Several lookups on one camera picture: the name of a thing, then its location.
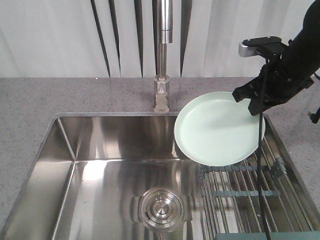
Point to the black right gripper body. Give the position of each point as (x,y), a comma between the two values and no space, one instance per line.
(285,78)

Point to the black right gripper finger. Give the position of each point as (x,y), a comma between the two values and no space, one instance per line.
(250,90)
(256,105)

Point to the stainless steel faucet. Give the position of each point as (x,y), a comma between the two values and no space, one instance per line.
(164,36)

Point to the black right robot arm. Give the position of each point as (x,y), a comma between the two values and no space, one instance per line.
(305,45)

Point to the white pleated curtain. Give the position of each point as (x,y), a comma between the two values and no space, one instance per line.
(117,38)

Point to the light green round plate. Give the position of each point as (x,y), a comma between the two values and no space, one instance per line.
(215,130)

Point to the stainless steel sink basin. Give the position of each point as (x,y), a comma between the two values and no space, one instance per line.
(90,167)

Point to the steel and teal dish rack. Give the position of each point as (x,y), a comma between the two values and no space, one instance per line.
(244,200)

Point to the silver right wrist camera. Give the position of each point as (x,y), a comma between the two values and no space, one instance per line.
(264,46)

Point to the round steel sink drain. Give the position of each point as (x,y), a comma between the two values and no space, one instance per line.
(161,209)

